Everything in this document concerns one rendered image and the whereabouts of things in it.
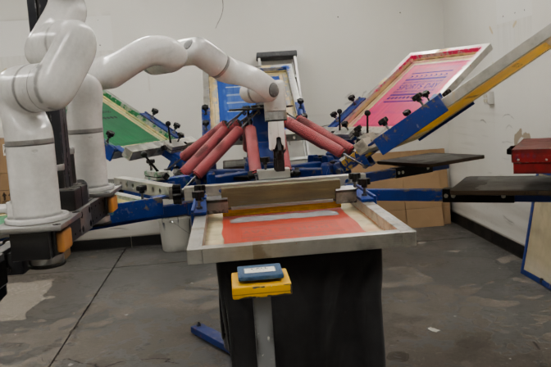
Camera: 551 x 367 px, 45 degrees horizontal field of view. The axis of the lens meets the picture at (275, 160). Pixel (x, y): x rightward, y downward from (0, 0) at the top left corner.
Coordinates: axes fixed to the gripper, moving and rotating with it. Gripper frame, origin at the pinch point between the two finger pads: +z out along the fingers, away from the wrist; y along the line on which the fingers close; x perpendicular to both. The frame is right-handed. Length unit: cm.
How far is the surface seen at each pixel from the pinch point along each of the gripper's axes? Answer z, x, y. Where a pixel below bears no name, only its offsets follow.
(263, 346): 33, -13, 78
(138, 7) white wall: -119, -85, -412
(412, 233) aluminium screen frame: 15, 27, 60
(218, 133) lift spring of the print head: -9, -20, -79
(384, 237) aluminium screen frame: 15, 20, 60
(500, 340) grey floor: 111, 119, -106
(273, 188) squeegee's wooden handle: 7.5, -2.6, 1.0
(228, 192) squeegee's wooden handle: 7.9, -17.8, 0.8
